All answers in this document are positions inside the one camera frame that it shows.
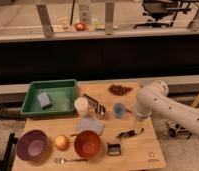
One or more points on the black dish brush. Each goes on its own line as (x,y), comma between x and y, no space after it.
(114,147)

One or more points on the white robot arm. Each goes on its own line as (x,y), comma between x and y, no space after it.
(153,98)

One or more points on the white plastic cup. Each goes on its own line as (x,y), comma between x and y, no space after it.
(81,106)

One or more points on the blue plastic cup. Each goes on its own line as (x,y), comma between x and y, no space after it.
(119,110)

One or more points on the green plastic tray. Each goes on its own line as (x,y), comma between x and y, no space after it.
(62,94)

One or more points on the grey folded cloth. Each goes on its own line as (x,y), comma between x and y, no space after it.
(91,124)

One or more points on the wooden board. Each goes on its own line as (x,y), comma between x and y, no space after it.
(137,153)

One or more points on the blue sponge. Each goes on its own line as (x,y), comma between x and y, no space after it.
(44,100)

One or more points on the orange bowl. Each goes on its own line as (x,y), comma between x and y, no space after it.
(87,144)

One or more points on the red fruit on shelf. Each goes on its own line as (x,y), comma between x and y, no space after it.
(80,26)

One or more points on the yellow apple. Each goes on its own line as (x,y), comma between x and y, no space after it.
(62,142)

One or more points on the silver fork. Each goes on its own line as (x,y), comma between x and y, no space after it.
(63,160)

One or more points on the purple bowl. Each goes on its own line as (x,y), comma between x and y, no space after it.
(31,145)

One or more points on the black office chair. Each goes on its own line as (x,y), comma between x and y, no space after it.
(158,9)

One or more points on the black clamp mount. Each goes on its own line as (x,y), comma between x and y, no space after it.
(177,130)

